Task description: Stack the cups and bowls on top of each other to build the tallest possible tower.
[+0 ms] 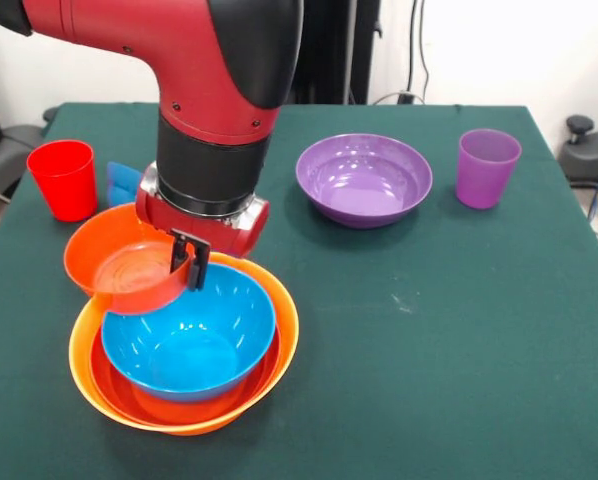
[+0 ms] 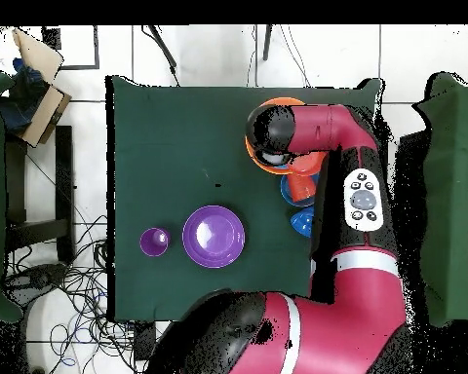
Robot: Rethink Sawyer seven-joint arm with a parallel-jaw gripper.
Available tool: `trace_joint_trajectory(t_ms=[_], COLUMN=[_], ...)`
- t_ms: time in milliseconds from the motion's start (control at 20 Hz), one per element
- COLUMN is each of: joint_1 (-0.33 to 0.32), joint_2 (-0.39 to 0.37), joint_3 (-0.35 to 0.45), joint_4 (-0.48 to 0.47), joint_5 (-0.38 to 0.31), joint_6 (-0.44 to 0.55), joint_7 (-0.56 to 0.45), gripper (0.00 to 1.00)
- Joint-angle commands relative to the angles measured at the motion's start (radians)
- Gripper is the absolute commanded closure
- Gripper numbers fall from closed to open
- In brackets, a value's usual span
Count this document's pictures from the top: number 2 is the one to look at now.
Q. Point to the small light blue bowl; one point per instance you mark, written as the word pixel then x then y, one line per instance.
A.
pixel 285 193

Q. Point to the black tripod leg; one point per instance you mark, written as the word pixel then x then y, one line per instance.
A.
pixel 163 46
pixel 268 43

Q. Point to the black stool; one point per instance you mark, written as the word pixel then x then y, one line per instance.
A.
pixel 64 175

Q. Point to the small orange bowl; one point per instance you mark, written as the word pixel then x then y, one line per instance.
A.
pixel 310 161

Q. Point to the black floor frame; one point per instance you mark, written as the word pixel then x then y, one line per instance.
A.
pixel 96 50

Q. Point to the dark green table cloth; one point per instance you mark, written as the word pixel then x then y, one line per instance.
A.
pixel 160 156

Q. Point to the black computer case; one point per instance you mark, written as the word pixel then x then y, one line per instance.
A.
pixel 411 171

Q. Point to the small dark blue bowl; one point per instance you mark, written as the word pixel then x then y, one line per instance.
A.
pixel 302 224

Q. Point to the purple bowl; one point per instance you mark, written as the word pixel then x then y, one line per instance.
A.
pixel 213 236

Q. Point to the purple cup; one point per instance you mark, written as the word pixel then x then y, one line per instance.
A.
pixel 155 241

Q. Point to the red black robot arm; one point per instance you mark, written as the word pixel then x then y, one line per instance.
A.
pixel 335 323

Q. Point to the large yellow bowl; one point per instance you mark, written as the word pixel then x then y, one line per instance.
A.
pixel 282 101

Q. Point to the black chair base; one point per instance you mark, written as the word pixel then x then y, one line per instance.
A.
pixel 39 278

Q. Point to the blue bag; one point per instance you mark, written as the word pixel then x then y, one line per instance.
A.
pixel 23 101

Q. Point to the cardboard box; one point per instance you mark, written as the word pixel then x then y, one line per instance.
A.
pixel 46 113

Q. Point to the orange cup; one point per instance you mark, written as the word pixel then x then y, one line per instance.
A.
pixel 302 189

